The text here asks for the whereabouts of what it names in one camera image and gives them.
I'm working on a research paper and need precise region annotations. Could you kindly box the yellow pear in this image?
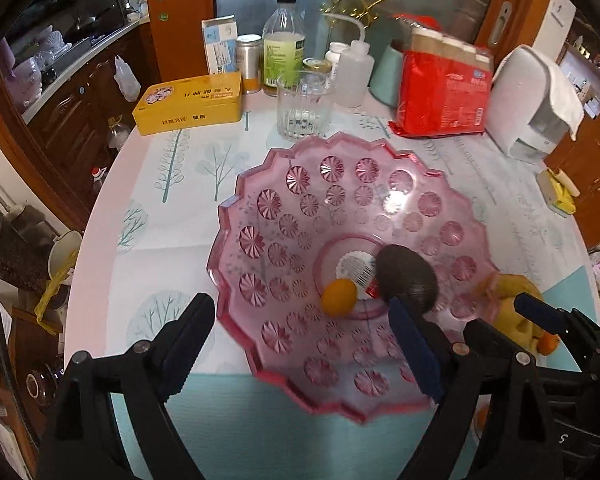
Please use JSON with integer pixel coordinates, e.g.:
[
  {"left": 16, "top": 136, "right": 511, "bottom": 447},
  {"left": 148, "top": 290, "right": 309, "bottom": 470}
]
[{"left": 493, "top": 274, "right": 544, "bottom": 356}]

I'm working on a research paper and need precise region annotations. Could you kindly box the dark avocado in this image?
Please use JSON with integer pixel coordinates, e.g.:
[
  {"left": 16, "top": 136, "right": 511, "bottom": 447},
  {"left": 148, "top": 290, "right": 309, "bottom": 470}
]
[{"left": 375, "top": 245, "right": 439, "bottom": 313}]

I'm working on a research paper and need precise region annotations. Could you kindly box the small orange kumquat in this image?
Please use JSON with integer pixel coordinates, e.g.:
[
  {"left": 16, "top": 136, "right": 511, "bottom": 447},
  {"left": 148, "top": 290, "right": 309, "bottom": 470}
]
[{"left": 321, "top": 278, "right": 358, "bottom": 318}]

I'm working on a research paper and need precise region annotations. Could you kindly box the spotted yellow banana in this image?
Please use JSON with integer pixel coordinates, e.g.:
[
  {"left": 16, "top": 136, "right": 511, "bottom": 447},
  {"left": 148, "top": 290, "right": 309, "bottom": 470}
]
[{"left": 472, "top": 272, "right": 505, "bottom": 301}]

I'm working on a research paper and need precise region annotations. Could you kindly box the small orange mandarin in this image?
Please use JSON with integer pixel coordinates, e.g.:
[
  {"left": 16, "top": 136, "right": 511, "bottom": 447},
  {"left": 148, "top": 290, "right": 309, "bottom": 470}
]
[{"left": 536, "top": 332, "right": 560, "bottom": 356}]

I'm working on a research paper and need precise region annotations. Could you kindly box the yellow tissue pack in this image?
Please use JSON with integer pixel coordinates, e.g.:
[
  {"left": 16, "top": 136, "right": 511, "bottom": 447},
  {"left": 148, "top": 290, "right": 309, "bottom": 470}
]
[{"left": 536, "top": 168, "right": 580, "bottom": 217}]

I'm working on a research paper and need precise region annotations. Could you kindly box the pink plastic fruit bowl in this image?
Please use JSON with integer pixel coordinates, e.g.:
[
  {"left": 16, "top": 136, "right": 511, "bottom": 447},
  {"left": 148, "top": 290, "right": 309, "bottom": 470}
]
[{"left": 208, "top": 133, "right": 495, "bottom": 424}]

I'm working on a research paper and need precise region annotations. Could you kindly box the white water dispenser appliance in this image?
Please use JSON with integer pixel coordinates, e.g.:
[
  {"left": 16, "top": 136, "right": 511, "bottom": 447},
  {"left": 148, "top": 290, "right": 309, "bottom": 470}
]
[{"left": 486, "top": 44, "right": 570, "bottom": 165}]

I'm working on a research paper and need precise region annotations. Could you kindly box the white cloth cover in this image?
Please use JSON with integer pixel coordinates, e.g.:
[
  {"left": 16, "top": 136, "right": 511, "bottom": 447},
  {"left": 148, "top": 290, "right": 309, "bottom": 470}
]
[{"left": 524, "top": 46, "right": 584, "bottom": 141}]

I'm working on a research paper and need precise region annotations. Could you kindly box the red paper cup package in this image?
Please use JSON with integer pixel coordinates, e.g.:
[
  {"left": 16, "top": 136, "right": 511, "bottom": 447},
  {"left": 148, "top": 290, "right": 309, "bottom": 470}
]
[{"left": 390, "top": 13, "right": 493, "bottom": 139}]

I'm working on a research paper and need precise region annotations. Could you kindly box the teal ceramic mug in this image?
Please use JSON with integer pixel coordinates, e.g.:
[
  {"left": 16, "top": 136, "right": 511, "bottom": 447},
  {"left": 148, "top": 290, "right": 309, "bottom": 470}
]
[{"left": 370, "top": 42, "right": 403, "bottom": 108}]

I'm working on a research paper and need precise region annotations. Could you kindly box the white squeeze wash bottle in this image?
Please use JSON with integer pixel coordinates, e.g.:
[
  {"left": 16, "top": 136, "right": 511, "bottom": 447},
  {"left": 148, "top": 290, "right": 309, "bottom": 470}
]
[{"left": 324, "top": 13, "right": 375, "bottom": 108}]

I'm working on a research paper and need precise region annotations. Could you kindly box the clear glass tumbler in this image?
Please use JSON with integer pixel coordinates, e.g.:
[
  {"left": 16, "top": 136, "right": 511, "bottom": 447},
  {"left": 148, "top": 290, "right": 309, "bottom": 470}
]
[{"left": 277, "top": 70, "right": 332, "bottom": 141}]

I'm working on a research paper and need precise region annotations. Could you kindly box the small glass jar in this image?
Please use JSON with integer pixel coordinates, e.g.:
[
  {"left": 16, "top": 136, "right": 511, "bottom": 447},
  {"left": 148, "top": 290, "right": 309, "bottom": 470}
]
[{"left": 302, "top": 58, "right": 332, "bottom": 77}]

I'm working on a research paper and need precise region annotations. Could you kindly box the clear bottle green label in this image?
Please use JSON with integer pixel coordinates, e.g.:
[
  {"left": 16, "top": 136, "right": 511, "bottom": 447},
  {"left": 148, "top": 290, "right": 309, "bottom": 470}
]
[{"left": 262, "top": 0, "right": 306, "bottom": 96}]

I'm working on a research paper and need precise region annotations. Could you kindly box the yellow tin box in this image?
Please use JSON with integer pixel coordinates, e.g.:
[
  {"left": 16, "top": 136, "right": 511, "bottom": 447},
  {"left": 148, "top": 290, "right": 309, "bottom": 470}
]
[{"left": 133, "top": 72, "right": 242, "bottom": 136}]

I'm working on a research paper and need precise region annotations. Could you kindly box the silver metal can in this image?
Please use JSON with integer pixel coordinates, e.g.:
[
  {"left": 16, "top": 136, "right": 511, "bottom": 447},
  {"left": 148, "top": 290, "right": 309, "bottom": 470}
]
[{"left": 236, "top": 34, "right": 263, "bottom": 94}]

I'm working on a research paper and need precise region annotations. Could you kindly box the white blue carton box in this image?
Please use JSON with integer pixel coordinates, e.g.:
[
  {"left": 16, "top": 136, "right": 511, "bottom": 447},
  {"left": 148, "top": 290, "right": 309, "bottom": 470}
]
[{"left": 201, "top": 15, "right": 238, "bottom": 75}]

